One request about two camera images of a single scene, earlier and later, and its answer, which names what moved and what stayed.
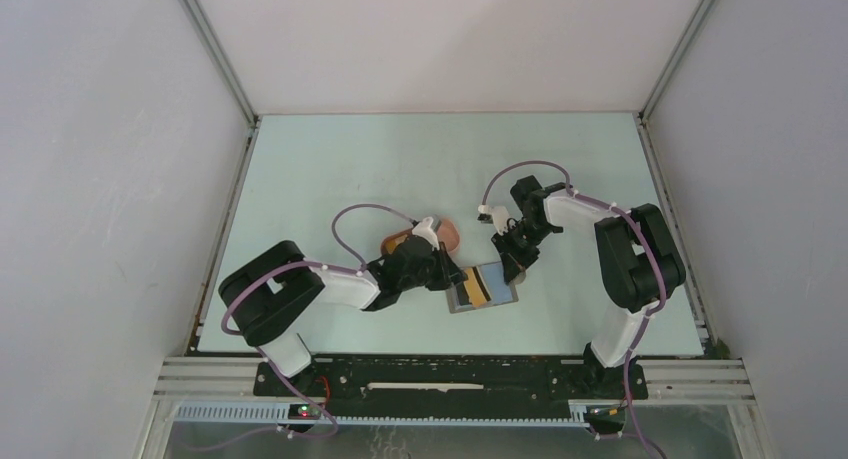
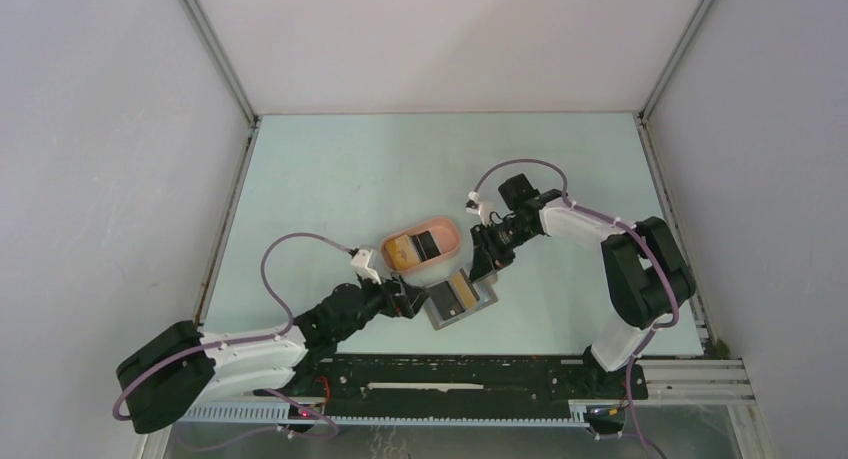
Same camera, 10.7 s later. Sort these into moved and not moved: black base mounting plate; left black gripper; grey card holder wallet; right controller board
Moved: left black gripper; grey card holder wallet
Not moved: black base mounting plate; right controller board
